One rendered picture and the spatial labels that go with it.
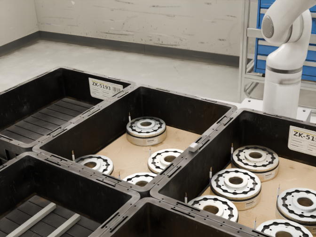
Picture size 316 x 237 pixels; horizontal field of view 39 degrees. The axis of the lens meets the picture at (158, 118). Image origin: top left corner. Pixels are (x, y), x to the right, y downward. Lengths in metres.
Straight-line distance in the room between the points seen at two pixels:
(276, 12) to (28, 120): 0.73
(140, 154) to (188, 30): 2.97
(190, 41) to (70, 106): 2.73
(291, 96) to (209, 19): 2.74
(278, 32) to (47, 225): 0.68
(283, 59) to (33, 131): 0.69
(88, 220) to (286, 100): 0.60
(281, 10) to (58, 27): 3.87
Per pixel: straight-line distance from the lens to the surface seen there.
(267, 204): 0.94
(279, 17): 1.10
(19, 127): 1.30
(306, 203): 0.92
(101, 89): 1.31
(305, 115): 1.35
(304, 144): 1.05
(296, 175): 1.04
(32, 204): 0.98
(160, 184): 0.81
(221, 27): 3.86
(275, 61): 1.17
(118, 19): 4.32
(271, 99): 1.20
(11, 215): 0.97
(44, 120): 1.31
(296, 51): 1.18
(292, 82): 1.18
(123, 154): 1.09
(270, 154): 1.04
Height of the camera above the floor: 1.41
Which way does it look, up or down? 28 degrees down
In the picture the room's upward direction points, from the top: 3 degrees counter-clockwise
